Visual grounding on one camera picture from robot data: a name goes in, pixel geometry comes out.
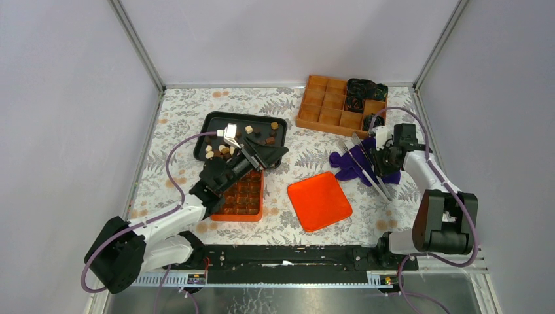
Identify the orange chocolate box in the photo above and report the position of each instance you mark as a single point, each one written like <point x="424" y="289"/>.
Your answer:
<point x="243" y="202"/>

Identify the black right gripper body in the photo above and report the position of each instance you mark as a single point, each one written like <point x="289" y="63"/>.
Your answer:
<point x="382" y="161"/>

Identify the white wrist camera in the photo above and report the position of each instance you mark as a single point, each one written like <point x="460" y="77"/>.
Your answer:
<point x="382" y="136"/>
<point x="230" y="135"/>

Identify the orange box lid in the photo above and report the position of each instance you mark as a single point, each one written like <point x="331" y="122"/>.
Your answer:
<point x="319" y="202"/>

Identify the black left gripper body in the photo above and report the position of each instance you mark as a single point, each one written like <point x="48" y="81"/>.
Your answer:
<point x="245" y="163"/>

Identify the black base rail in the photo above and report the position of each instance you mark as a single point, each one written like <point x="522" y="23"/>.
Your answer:
<point x="293" y="264"/>

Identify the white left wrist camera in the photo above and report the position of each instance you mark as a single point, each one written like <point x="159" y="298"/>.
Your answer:
<point x="230" y="135"/>

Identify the purple cloth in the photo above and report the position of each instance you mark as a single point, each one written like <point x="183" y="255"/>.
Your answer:
<point x="349" y="170"/>

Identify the orange compartment organizer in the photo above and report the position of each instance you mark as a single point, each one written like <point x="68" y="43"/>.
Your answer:
<point x="323" y="108"/>

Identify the metal tongs white handle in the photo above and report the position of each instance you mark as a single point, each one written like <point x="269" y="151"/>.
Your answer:
<point x="379" y="185"/>

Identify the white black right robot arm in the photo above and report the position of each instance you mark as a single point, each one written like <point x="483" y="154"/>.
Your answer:
<point x="444" y="226"/>

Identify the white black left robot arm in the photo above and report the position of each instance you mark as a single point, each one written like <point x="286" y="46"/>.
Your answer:
<point x="123" y="250"/>

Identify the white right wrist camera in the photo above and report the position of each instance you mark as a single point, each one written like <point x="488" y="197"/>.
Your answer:
<point x="382" y="136"/>

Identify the black chocolate tray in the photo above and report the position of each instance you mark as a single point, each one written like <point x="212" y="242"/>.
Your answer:
<point x="262" y="133"/>

